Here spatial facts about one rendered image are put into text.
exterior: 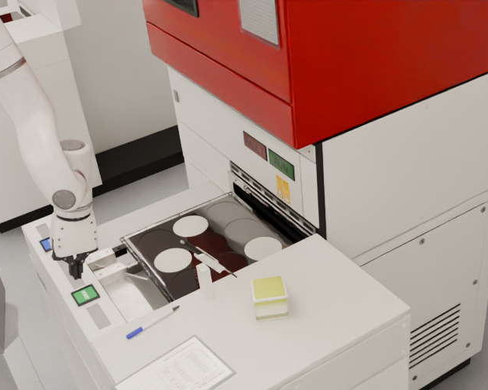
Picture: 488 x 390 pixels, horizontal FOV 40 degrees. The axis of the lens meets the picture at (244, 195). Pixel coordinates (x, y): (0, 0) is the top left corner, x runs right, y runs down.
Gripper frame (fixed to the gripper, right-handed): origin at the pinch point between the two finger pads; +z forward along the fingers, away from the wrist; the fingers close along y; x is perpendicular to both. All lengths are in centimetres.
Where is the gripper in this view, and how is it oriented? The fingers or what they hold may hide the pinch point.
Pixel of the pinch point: (76, 269)
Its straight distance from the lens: 163.3
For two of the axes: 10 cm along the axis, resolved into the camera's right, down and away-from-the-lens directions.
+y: -8.5, 1.8, -4.9
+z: -0.8, 8.8, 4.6
